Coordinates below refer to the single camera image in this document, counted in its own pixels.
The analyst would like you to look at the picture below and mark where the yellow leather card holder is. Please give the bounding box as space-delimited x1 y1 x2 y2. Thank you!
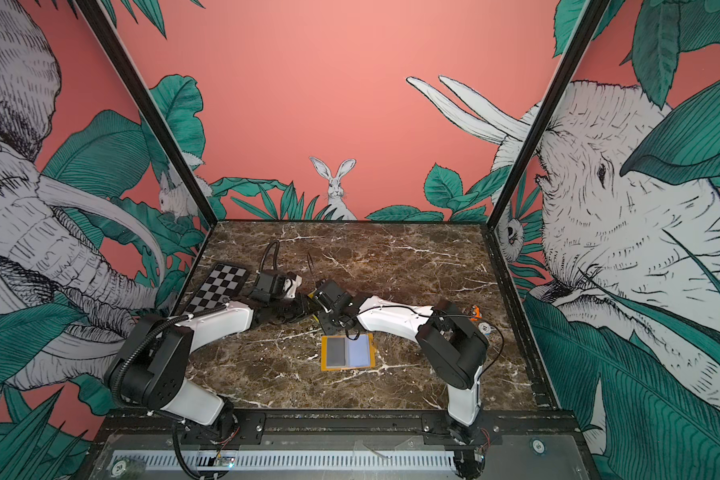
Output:
321 333 376 371

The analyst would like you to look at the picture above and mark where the black front rail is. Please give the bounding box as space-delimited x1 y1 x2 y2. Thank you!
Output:
93 406 586 449

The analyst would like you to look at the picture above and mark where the right black frame post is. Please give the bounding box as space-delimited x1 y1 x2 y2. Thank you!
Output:
487 0 609 231

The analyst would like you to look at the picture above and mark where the white slotted cable duct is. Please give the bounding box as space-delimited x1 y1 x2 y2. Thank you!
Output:
109 450 457 473

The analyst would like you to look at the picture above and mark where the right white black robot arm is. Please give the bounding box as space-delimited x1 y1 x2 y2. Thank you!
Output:
311 280 489 427

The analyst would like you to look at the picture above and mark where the left black frame post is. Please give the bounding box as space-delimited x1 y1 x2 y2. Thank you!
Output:
75 0 218 229

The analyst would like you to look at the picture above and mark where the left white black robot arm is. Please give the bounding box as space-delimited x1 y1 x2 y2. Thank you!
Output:
104 271 303 426

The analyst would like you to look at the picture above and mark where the black white checkerboard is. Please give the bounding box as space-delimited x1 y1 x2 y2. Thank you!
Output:
183 262 250 314

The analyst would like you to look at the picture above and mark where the black frame post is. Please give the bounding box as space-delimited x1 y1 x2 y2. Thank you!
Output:
487 0 609 231
75 0 218 229

